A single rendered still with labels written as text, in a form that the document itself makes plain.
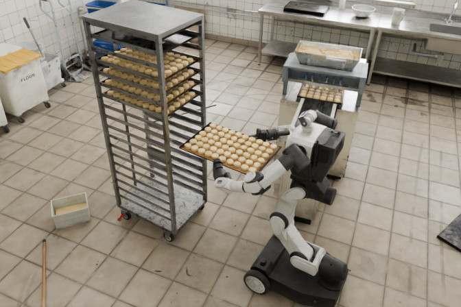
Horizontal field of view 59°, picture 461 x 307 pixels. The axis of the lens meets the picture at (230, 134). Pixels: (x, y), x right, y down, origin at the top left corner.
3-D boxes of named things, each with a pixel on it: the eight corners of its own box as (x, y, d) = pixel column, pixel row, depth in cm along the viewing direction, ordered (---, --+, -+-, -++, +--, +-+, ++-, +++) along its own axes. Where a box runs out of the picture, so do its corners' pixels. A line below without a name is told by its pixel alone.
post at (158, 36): (177, 233, 333) (161, 33, 239) (174, 236, 331) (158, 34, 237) (174, 231, 335) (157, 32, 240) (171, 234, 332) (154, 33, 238)
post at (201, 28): (207, 201, 366) (204, 14, 272) (205, 203, 364) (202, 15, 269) (204, 200, 367) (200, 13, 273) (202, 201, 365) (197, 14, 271)
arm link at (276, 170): (260, 201, 228) (291, 176, 228) (247, 186, 223) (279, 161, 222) (254, 191, 239) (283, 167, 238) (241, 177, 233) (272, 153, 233)
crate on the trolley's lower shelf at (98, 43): (112, 41, 671) (110, 29, 660) (133, 44, 664) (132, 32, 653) (95, 53, 626) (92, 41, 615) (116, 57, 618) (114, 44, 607)
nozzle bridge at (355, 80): (287, 83, 405) (290, 52, 386) (361, 96, 386) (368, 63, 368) (279, 99, 379) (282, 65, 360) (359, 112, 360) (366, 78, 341)
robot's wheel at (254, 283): (275, 288, 294) (259, 267, 292) (272, 293, 290) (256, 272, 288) (256, 291, 308) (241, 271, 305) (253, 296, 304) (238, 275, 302)
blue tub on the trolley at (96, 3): (97, 9, 612) (95, -1, 603) (120, 13, 601) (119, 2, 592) (85, 16, 588) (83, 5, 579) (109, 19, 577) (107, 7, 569)
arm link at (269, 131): (254, 140, 304) (269, 138, 306) (258, 146, 296) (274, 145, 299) (255, 125, 297) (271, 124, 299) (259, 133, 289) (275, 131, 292)
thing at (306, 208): (290, 172, 421) (300, 96, 372) (324, 179, 412) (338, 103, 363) (275, 218, 366) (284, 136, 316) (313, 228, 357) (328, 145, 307)
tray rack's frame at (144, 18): (208, 207, 371) (205, 13, 273) (174, 243, 335) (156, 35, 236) (154, 182, 398) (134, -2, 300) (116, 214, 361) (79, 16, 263)
